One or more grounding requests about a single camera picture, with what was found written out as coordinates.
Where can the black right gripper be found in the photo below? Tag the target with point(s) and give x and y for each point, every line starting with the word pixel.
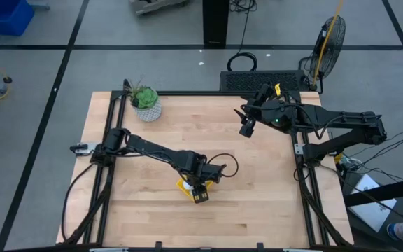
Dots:
pixel 275 112

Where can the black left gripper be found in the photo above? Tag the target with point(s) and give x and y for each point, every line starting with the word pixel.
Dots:
pixel 198 171

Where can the yellow plastic slotted basket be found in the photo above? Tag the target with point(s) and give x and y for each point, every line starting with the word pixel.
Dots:
pixel 181 185

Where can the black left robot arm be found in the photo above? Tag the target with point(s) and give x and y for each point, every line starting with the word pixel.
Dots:
pixel 152 152

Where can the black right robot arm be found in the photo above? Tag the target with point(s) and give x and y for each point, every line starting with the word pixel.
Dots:
pixel 345 119

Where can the black perforated computer case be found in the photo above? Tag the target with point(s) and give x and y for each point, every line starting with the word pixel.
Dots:
pixel 243 78

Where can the succulent in white patterned pot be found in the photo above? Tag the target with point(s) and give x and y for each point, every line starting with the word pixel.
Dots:
pixel 148 111

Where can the black upright pillar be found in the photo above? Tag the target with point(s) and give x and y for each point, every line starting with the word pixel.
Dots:
pixel 216 21

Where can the black floor fan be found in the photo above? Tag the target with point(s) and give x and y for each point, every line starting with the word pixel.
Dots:
pixel 331 45

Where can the white power strip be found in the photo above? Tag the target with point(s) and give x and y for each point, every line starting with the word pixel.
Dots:
pixel 348 164

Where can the grey flat object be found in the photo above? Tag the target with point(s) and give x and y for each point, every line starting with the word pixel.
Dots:
pixel 152 5

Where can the black metal beam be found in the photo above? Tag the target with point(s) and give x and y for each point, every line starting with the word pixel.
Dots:
pixel 380 192

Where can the white laptop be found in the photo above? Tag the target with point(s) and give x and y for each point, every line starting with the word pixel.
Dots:
pixel 373 210

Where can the black round knob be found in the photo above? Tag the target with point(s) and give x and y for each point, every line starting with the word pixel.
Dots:
pixel 8 80

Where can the blue plastic bin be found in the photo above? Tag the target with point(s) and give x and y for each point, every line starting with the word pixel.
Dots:
pixel 2 15

